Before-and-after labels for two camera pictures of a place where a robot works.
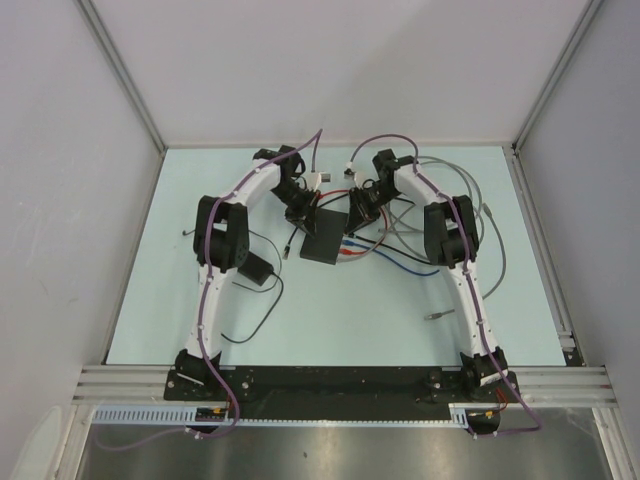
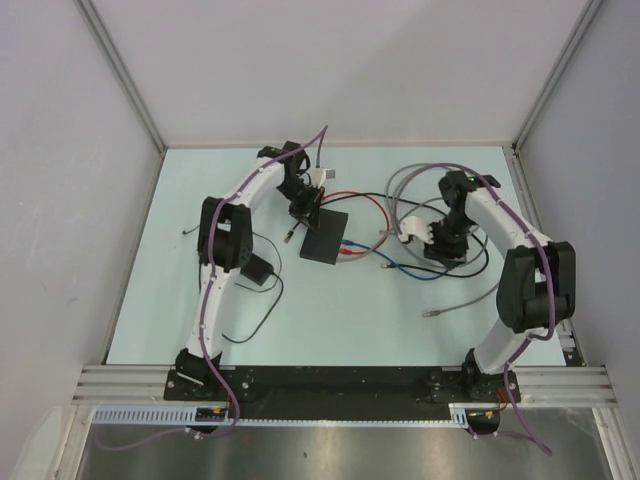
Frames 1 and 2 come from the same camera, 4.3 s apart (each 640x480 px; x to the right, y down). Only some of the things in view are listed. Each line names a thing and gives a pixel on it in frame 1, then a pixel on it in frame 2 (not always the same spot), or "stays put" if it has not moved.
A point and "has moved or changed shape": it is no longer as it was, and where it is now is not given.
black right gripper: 360,214 -> 449,255
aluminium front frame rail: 539,384 stays put
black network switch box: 327,242 stays put
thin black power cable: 260,291 stays put
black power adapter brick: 256,269 stays put
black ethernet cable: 286,255 has moved or changed shape
